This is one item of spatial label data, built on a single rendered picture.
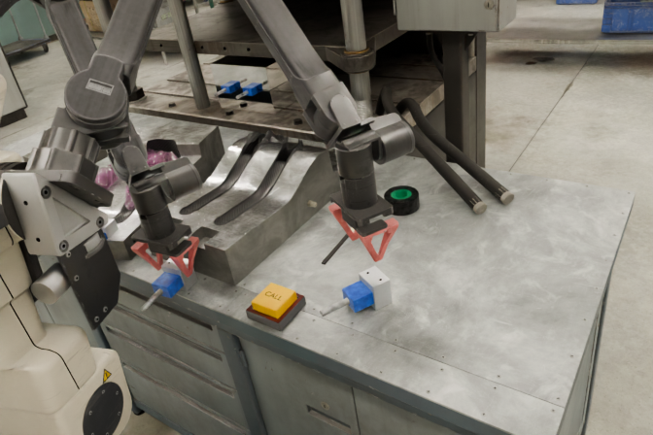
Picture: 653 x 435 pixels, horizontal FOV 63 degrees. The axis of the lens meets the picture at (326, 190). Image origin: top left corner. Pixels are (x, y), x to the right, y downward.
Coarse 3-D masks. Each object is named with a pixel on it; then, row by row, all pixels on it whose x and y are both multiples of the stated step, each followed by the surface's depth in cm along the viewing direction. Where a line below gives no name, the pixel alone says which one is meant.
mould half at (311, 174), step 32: (224, 160) 134; (256, 160) 130; (320, 160) 126; (288, 192) 120; (320, 192) 128; (192, 224) 114; (224, 224) 112; (256, 224) 111; (288, 224) 120; (224, 256) 105; (256, 256) 112
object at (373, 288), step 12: (360, 276) 98; (372, 276) 97; (384, 276) 96; (348, 288) 97; (360, 288) 96; (372, 288) 94; (384, 288) 96; (348, 300) 95; (360, 300) 94; (372, 300) 96; (384, 300) 97; (324, 312) 94
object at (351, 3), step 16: (96, 0) 209; (224, 0) 263; (352, 0) 147; (352, 16) 149; (352, 32) 152; (352, 48) 154; (352, 80) 159; (368, 80) 160; (128, 96) 227; (144, 96) 232; (352, 96) 163; (368, 96) 162; (368, 112) 164
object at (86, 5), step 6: (84, 0) 662; (90, 0) 657; (114, 0) 646; (84, 6) 668; (90, 6) 657; (114, 6) 648; (84, 12) 675; (90, 12) 663; (90, 18) 671; (96, 18) 661; (90, 24) 679; (96, 24) 668; (90, 30) 687; (96, 30) 677; (102, 30) 668
